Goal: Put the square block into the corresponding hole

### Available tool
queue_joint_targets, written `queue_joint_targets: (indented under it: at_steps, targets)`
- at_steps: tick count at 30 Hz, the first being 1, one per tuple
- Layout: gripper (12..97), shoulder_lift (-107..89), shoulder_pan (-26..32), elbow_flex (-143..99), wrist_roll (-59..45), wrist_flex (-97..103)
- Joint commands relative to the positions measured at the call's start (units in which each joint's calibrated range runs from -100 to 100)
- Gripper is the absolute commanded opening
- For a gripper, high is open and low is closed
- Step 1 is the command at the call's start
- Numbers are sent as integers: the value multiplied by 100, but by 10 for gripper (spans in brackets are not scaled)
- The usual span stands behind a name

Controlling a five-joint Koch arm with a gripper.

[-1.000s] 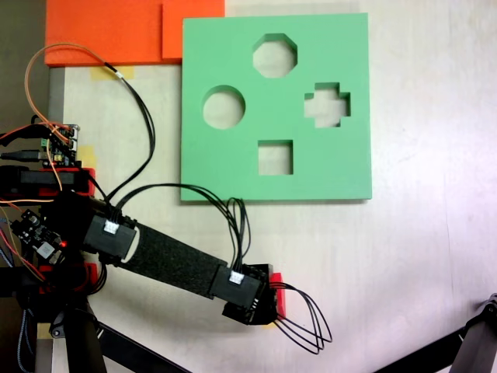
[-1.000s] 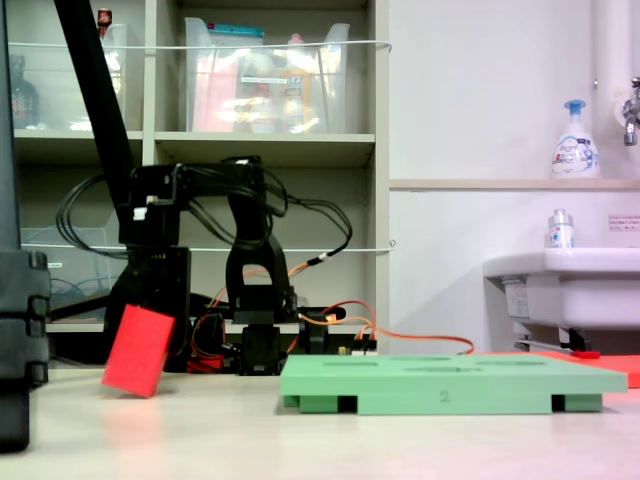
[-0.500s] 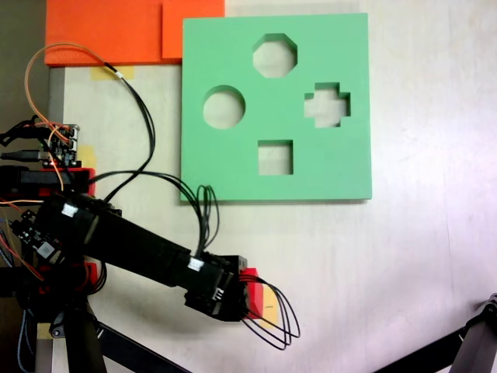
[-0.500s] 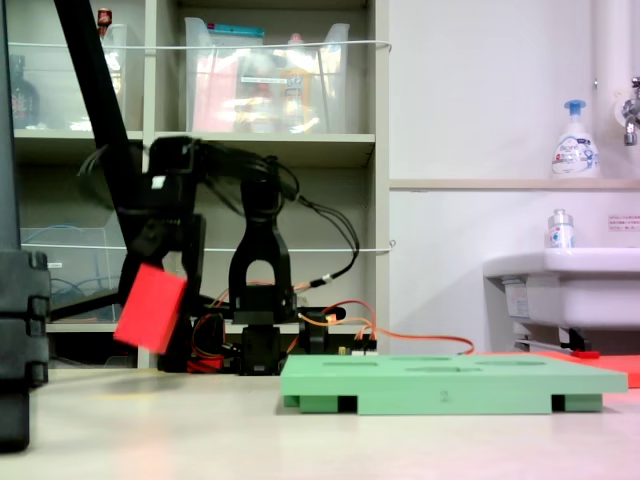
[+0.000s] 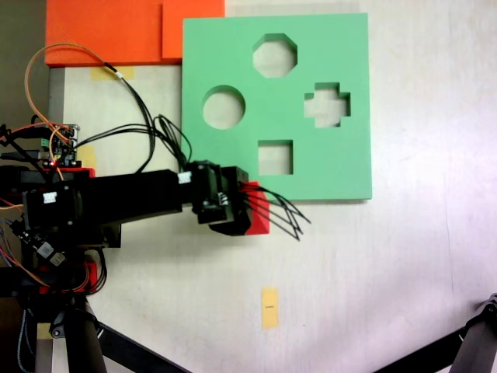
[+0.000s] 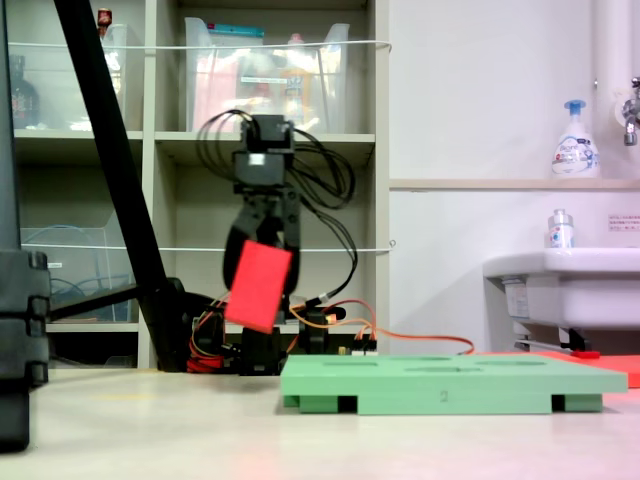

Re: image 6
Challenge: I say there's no red square foam block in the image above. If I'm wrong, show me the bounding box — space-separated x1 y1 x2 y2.
223 239 295 335

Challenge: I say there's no small clear sanitizer bottle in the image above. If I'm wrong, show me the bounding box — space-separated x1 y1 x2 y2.
546 208 576 250

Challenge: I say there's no teal and white box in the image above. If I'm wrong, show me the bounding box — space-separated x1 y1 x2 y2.
206 21 266 41

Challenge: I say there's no green shape sorter board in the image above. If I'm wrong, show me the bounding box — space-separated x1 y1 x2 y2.
279 353 629 416

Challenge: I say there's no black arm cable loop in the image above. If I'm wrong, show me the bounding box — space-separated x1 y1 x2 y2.
196 108 254 182

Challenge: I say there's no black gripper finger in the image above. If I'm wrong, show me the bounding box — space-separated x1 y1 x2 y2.
273 195 304 297
222 196 279 295

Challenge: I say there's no dark glass bottle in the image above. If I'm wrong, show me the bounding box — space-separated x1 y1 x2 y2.
8 54 42 131

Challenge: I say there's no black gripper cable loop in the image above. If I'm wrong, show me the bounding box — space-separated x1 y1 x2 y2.
292 127 357 211

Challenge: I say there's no black tripod leg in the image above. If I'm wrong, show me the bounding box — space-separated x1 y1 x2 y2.
52 0 201 374
0 0 52 454

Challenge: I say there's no red base wire bundle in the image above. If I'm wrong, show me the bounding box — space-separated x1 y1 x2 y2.
187 294 242 374

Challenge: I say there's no circuit board with wires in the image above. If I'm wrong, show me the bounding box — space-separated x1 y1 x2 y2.
337 329 379 358

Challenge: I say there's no white ceramic sink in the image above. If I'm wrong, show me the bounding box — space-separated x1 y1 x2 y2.
482 246 640 352

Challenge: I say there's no long black cable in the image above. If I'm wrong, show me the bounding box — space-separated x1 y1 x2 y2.
294 199 359 309

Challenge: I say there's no thin black tripod brace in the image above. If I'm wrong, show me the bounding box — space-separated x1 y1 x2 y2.
47 283 141 322

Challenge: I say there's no beige shelf unit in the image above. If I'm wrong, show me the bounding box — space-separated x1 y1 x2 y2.
0 0 392 371

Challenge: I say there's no long orange wire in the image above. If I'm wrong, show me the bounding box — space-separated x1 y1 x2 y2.
288 298 476 357

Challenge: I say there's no clear bin with blue cables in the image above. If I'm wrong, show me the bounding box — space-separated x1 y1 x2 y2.
19 209 140 324

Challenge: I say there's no orange label bottle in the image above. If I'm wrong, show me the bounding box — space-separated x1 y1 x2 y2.
281 32 314 127

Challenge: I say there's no white soap pump bottle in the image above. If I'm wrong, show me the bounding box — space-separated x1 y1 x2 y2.
550 99 602 179

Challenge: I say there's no large clear plastic bin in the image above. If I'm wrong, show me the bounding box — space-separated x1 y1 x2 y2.
183 17 351 134

